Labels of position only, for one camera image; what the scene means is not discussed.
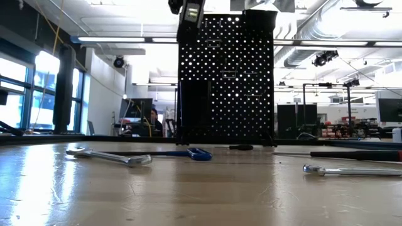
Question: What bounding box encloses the black metal stand rig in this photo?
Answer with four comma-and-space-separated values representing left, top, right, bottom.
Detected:
302, 78, 361, 138

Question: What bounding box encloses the black building column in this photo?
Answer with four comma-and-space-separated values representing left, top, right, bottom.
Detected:
52, 43, 77, 135

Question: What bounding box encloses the white container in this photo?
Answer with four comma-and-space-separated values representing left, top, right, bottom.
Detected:
391, 127, 402, 144

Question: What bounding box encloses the black wall camera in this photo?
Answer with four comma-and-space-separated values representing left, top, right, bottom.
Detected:
112, 55, 126, 69

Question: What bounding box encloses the ceiling light strip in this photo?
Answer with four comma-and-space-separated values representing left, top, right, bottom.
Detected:
77, 36, 146, 43
300, 40, 369, 46

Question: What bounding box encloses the blue T-handle hex key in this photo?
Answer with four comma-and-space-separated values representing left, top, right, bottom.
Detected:
103, 148, 213, 162

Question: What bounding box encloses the black ceiling spotlight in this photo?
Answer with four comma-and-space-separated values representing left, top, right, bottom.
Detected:
312, 50, 340, 68

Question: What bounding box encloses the black and red screwdriver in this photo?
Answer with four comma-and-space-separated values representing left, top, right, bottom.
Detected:
273, 149, 402, 163

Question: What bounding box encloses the wide black pegboard bin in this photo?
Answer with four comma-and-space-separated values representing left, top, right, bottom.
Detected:
243, 8, 279, 32

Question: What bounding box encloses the silver ceiling duct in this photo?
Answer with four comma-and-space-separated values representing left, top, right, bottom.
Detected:
274, 12, 346, 68

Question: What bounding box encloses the person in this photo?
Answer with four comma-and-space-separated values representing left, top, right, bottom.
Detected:
149, 108, 164, 137

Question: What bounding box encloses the black computer monitor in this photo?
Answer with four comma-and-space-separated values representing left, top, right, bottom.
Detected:
119, 98, 153, 127
378, 97, 402, 124

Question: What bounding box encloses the black aluminium table frame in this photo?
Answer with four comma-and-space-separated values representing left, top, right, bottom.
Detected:
0, 121, 402, 147

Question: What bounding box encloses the yellow hanging cable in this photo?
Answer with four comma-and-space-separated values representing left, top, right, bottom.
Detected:
31, 0, 65, 134

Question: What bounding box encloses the black cabinet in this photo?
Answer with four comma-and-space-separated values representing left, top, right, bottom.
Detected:
276, 103, 318, 139

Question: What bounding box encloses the black metal pegboard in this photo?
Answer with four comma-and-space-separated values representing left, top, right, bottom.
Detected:
177, 12, 278, 148

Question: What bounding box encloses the small chrome combination wrench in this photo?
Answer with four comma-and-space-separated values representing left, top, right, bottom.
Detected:
302, 164, 402, 177

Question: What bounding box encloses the large chrome combination wrench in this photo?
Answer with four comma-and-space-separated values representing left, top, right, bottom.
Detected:
65, 146, 153, 168

